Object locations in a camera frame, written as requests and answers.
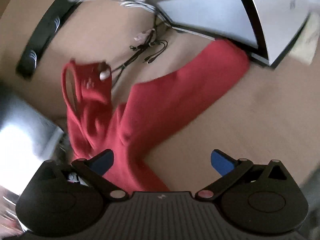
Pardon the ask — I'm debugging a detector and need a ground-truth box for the computer monitor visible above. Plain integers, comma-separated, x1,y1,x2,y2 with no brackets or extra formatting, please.
148,0,319,68
1,86,67,237

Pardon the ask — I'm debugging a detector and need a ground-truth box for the left computer monitor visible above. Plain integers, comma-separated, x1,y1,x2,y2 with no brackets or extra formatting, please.
1,86,67,237

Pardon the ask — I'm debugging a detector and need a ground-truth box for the red fleece garment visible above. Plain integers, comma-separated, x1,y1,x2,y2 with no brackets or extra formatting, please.
61,40,249,193

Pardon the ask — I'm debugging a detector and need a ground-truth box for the right computer monitor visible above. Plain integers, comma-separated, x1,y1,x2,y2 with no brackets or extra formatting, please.
148,0,319,68

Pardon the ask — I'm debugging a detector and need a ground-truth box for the black cable bundle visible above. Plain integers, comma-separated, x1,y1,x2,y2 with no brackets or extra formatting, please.
109,15,173,91

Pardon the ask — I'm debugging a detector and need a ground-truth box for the small white pink object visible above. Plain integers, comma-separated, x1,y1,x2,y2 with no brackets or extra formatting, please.
99,66,111,81

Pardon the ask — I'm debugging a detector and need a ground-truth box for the black soundbar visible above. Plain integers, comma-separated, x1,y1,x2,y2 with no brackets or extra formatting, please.
16,0,80,80

